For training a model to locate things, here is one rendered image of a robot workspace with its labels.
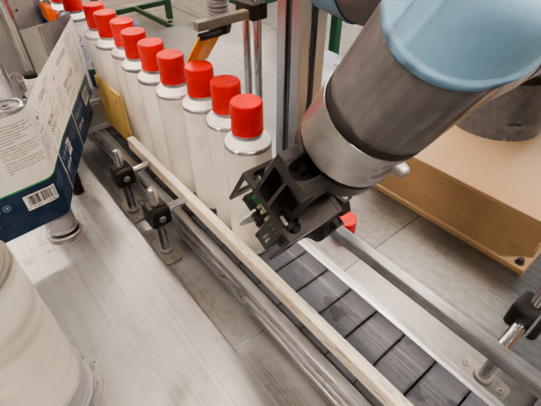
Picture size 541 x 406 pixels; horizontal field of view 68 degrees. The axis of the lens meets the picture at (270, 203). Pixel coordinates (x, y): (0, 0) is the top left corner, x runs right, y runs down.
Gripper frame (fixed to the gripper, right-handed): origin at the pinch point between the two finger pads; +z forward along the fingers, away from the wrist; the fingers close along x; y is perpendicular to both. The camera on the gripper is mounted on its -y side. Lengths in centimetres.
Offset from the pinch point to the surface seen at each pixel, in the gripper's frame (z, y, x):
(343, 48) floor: 178, -239, -124
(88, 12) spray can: 9.7, 1.8, -45.5
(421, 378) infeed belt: -5.3, -1.2, 21.3
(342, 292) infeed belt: 0.2, -2.4, 10.6
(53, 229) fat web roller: 13.0, 20.7, -16.0
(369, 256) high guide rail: -8.0, -2.6, 8.5
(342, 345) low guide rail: -5.7, 4.3, 13.8
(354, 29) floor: 191, -282, -146
